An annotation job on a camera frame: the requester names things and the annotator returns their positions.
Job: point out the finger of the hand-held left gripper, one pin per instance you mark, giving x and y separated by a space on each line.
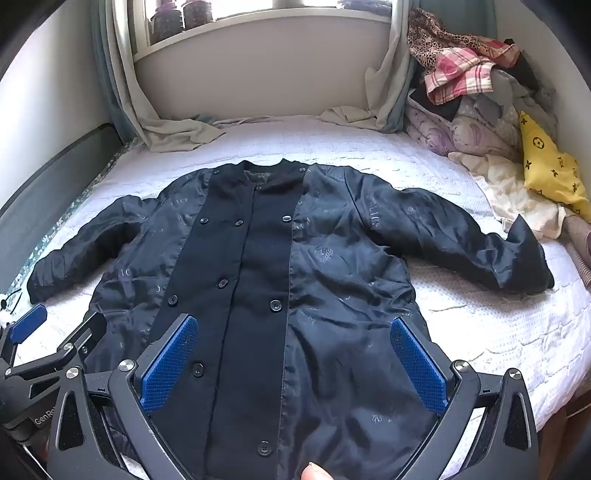
85 333
28 324

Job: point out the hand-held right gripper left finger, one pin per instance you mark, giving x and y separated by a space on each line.
168 364

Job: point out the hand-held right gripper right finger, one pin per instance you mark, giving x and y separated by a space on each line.
418 364

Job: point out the black jacket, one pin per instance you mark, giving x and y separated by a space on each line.
258 258

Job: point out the person's right hand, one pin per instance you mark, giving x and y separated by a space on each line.
316 471

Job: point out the brown striped cloth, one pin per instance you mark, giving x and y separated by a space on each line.
579 244

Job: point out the cream blanket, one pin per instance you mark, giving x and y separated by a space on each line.
508 184

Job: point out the white quilted bedspread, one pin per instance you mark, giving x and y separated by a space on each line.
369 147

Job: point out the beige curtain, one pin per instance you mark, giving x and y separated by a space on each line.
138 106
392 78

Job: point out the purple floral quilt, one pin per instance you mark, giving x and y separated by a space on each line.
438 131

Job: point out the yellow printed pillow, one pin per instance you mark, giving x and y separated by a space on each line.
549 161

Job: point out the teal curtain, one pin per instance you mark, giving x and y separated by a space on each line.
398 121
99 50

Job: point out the black cloth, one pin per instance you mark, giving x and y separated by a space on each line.
524 67
434 104

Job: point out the grey garment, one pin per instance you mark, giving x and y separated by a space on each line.
503 92

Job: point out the pink plaid cloth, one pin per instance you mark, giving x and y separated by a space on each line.
455 69

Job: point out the dark glass jar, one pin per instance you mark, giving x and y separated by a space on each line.
197 14
165 21

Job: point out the leopard print cloth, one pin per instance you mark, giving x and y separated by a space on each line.
431 34

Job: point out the grey padded bed frame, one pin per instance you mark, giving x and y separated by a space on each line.
46 180

